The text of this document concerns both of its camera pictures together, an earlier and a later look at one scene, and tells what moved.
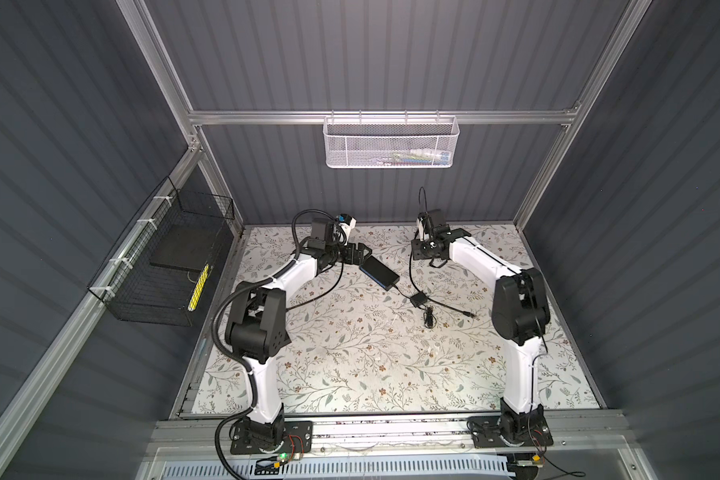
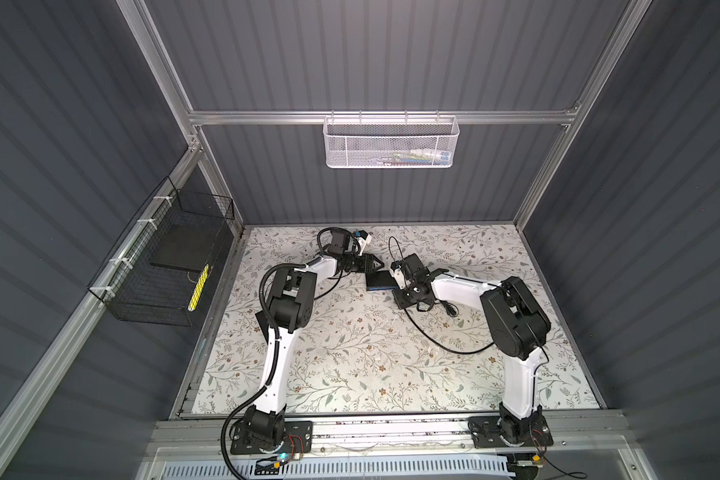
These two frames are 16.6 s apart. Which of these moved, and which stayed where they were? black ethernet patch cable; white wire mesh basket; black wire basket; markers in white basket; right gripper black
Moved: black ethernet patch cable; right gripper black
Stayed: white wire mesh basket; markers in white basket; black wire basket
